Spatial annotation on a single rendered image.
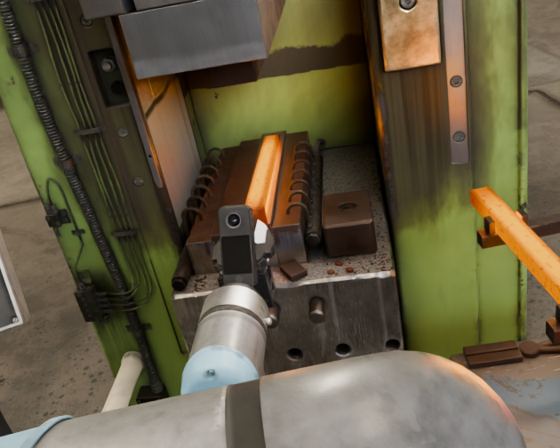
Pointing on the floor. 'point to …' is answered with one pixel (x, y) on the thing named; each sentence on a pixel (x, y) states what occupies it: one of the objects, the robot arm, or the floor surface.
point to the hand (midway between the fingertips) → (250, 221)
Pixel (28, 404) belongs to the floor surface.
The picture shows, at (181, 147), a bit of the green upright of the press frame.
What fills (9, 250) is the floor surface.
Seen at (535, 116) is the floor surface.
